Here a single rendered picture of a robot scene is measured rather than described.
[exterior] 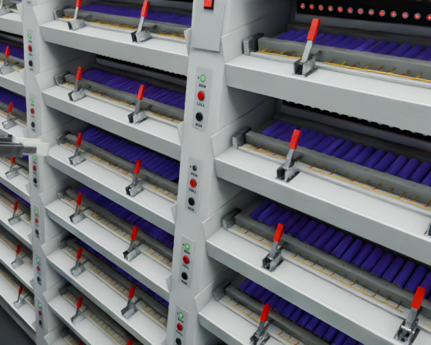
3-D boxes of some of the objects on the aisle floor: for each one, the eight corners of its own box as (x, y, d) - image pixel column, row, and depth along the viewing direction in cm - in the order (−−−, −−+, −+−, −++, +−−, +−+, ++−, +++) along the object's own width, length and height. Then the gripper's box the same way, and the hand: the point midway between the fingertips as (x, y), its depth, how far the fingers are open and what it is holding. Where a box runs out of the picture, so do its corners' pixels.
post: (49, 374, 169) (32, -158, 111) (37, 360, 175) (15, -153, 117) (94, 348, 183) (101, -134, 126) (82, 337, 189) (82, -130, 131)
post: (175, 516, 127) (254, -225, 69) (153, 491, 132) (210, -212, 74) (221, 469, 141) (319, -177, 83) (200, 449, 147) (278, -169, 89)
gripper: (-84, 148, 93) (26, 153, 111) (-56, 171, 83) (59, 172, 101) (-80, 113, 91) (31, 124, 110) (-51, 132, 82) (65, 140, 100)
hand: (31, 146), depth 103 cm, fingers open, 3 cm apart
